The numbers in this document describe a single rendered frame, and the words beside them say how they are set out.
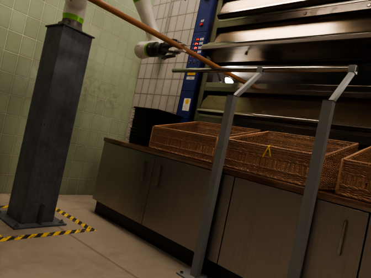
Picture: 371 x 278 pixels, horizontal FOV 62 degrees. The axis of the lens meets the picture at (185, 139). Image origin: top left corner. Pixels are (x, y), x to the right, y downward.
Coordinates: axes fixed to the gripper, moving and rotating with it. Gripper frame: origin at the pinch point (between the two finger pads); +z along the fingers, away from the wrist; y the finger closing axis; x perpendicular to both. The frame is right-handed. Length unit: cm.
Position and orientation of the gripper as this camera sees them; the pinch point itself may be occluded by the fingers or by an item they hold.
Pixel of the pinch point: (181, 47)
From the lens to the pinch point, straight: 185.8
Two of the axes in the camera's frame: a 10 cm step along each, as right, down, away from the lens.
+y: -2.1, 9.8, -0.1
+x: -6.5, -1.5, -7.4
